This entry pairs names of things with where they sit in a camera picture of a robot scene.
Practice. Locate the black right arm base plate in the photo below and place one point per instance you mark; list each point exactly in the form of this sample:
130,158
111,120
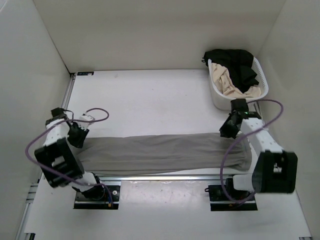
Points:
220,203

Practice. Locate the aluminium frame rail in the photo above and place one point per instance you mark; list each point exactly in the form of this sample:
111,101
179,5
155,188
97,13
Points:
61,104

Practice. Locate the dark label sticker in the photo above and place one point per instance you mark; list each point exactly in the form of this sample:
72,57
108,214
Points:
85,73

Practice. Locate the beige garment in basket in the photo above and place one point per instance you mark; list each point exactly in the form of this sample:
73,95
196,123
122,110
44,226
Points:
221,79

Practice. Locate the white laundry basket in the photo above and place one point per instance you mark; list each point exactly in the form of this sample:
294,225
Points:
223,102

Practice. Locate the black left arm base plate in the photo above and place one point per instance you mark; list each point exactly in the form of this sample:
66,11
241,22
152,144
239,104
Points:
100,202

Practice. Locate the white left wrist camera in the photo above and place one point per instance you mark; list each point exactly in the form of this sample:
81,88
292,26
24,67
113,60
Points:
85,121

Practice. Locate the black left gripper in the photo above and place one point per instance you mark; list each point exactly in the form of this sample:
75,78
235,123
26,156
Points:
79,142

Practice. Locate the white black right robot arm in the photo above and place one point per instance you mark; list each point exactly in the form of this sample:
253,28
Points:
275,170

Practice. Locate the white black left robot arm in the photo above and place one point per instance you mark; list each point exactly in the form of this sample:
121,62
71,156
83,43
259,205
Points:
59,153

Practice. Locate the grey trousers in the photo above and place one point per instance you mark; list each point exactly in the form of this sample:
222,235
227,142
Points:
156,154

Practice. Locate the black garment in basket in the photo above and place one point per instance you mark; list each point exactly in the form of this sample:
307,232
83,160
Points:
239,64

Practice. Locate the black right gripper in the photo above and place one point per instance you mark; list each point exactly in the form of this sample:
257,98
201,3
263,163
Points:
225,132

